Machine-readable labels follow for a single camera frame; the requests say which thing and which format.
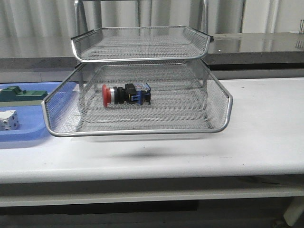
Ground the silver mesh tray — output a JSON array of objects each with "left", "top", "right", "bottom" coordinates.
[
  {"left": 42, "top": 59, "right": 233, "bottom": 137},
  {"left": 71, "top": 26, "right": 212, "bottom": 63}
]

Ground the red emergency stop button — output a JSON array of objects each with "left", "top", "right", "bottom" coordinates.
[{"left": 102, "top": 83, "right": 151, "bottom": 108}]

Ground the blue plastic tray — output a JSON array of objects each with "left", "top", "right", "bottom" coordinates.
[{"left": 0, "top": 82, "right": 59, "bottom": 142}]

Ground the green terminal block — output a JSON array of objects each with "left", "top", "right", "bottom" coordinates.
[{"left": 0, "top": 86, "right": 48, "bottom": 107}]

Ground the white electrical module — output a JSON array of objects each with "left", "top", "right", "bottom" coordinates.
[{"left": 0, "top": 110, "right": 19, "bottom": 131}]

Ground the dark grey back counter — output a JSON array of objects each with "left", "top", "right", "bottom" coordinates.
[{"left": 0, "top": 33, "right": 304, "bottom": 71}]

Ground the white table leg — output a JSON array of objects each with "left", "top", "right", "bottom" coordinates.
[{"left": 283, "top": 196, "right": 304, "bottom": 227}]

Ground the grey metal rack frame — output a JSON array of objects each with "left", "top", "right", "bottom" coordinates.
[{"left": 74, "top": 0, "right": 209, "bottom": 35}]

